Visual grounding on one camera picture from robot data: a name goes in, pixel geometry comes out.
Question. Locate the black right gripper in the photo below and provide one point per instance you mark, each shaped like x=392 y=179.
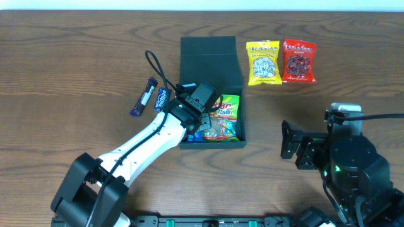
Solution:
x=301 y=145

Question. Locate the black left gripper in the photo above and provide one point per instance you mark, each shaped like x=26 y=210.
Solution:
x=204 y=119

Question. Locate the blue Oreo cookie pack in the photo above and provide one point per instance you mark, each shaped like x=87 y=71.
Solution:
x=197 y=137

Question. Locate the green Haribo gummy bag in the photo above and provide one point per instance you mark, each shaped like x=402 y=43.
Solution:
x=223 y=120

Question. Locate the dark purple chocolate bar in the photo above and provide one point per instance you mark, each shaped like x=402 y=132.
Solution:
x=144 y=98

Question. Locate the yellow nut snack bag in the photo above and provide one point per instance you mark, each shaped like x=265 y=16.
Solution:
x=263 y=66

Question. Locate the red snack bag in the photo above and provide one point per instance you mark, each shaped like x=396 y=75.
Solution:
x=298 y=61

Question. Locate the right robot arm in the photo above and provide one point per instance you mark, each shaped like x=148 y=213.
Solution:
x=355 y=177

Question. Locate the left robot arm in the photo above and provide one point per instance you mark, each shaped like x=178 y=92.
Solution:
x=94 y=190

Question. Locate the blue Eclipse mint pack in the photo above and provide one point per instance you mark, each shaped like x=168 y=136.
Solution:
x=162 y=97

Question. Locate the dark green open box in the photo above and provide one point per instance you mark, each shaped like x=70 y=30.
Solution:
x=214 y=60

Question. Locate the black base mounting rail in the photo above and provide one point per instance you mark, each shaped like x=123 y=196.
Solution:
x=154 y=221

